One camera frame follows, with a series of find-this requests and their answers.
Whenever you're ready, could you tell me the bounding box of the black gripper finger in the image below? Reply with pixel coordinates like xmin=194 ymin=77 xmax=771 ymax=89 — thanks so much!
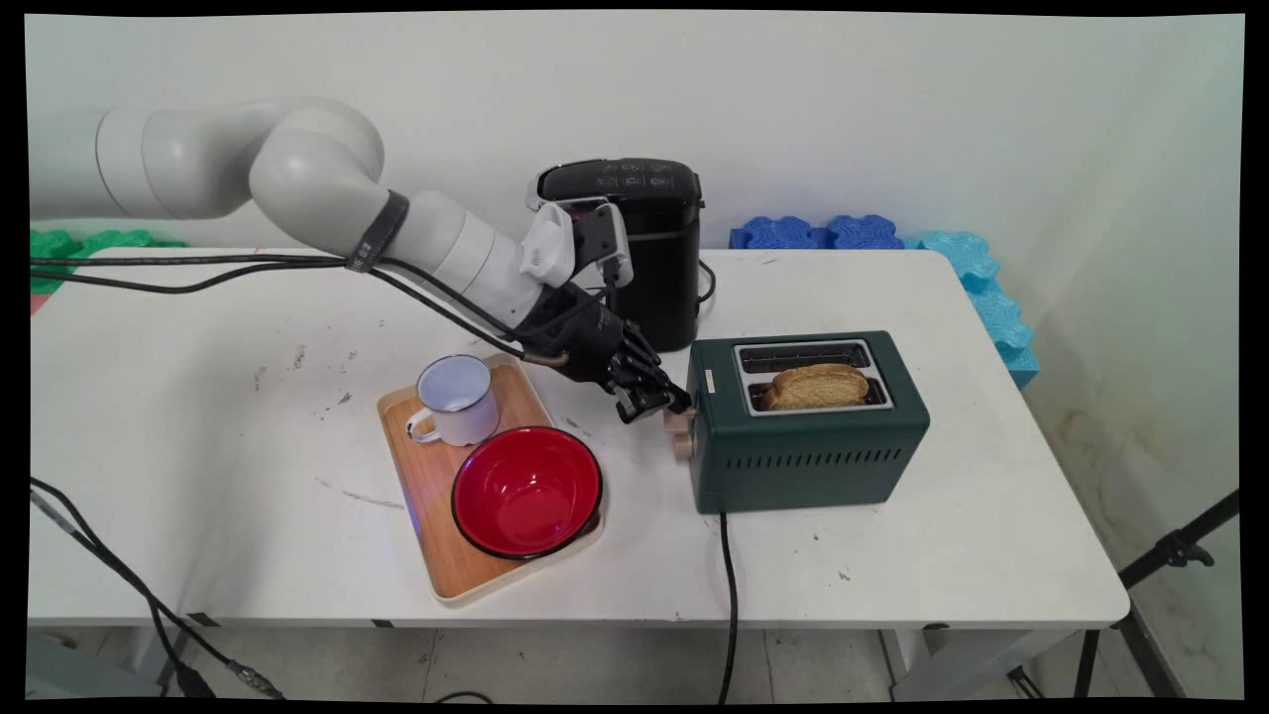
xmin=609 ymin=381 xmax=693 ymax=425
xmin=619 ymin=326 xmax=687 ymax=397

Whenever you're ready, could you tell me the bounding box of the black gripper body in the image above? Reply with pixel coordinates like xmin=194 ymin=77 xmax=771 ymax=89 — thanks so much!
xmin=514 ymin=285 xmax=637 ymax=390

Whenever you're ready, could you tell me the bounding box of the black coffee machine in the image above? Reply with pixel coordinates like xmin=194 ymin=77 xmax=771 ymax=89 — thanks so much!
xmin=533 ymin=157 xmax=707 ymax=354

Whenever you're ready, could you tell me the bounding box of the white enamel mug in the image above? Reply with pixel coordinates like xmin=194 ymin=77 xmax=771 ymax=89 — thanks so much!
xmin=405 ymin=354 xmax=501 ymax=448

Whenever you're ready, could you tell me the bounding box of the red bowl black rim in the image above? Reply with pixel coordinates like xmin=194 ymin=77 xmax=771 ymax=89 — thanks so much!
xmin=450 ymin=425 xmax=605 ymax=562

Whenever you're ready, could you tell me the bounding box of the green two-slot toaster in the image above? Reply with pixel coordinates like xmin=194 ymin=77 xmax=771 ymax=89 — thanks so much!
xmin=687 ymin=330 xmax=932 ymax=516

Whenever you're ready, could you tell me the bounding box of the toast bread slice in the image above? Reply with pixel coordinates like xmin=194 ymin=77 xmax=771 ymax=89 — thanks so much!
xmin=760 ymin=362 xmax=872 ymax=412

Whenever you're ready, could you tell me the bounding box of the wooden tray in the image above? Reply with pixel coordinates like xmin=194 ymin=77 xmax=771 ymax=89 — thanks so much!
xmin=376 ymin=352 xmax=607 ymax=607

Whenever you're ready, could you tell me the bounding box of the light blue foam mat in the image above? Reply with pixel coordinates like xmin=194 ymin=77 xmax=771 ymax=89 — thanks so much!
xmin=900 ymin=230 xmax=1041 ymax=391

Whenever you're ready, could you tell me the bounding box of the dark metal table leg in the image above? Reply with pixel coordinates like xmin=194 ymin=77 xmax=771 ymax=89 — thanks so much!
xmin=1073 ymin=629 xmax=1103 ymax=699
xmin=159 ymin=626 xmax=196 ymax=685

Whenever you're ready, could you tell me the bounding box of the green foam mat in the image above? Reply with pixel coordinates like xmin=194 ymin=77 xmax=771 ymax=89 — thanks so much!
xmin=29 ymin=229 xmax=189 ymax=296

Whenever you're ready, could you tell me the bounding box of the black tripod stand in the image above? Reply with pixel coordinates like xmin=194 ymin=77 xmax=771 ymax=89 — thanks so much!
xmin=1005 ymin=490 xmax=1241 ymax=701

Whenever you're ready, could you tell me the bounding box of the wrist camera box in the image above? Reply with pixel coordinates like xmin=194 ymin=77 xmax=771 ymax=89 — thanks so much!
xmin=569 ymin=197 xmax=635 ymax=291

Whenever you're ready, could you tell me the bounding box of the black toaster power cable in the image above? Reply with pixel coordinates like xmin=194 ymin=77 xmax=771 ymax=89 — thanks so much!
xmin=715 ymin=510 xmax=743 ymax=704

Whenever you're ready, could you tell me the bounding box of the black arm strap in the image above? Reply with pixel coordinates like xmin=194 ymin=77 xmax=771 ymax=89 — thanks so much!
xmin=345 ymin=189 xmax=411 ymax=275

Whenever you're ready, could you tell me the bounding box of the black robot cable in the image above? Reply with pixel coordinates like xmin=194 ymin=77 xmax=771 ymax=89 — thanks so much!
xmin=29 ymin=254 xmax=521 ymax=340

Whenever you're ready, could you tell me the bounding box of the black floor cable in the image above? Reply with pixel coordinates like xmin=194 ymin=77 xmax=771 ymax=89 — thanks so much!
xmin=27 ymin=476 xmax=287 ymax=701

